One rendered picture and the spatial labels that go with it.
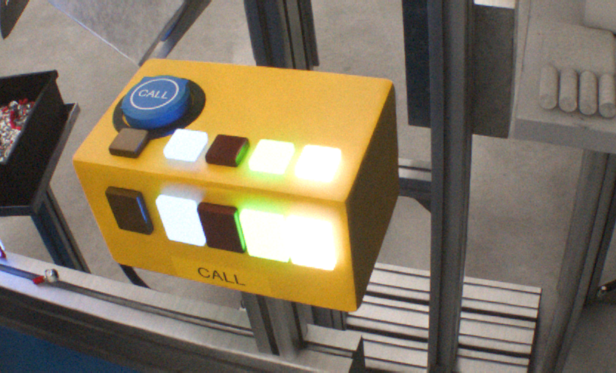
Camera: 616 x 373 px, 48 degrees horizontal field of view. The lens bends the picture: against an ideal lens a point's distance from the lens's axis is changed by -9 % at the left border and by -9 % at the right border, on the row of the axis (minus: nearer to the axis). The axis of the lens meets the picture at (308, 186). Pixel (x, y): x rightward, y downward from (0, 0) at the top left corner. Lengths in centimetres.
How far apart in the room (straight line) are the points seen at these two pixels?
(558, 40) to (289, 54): 36
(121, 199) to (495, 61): 68
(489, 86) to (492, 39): 8
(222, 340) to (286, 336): 6
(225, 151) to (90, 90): 212
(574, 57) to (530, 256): 101
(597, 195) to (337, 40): 155
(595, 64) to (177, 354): 50
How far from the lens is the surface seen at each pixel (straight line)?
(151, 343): 61
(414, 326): 152
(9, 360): 89
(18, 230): 208
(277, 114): 40
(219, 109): 41
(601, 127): 74
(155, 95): 42
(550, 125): 74
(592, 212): 106
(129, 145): 40
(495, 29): 97
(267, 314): 53
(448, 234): 112
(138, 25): 76
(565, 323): 126
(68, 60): 271
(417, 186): 108
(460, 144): 98
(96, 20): 76
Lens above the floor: 132
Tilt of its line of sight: 43 degrees down
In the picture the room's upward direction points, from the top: 9 degrees counter-clockwise
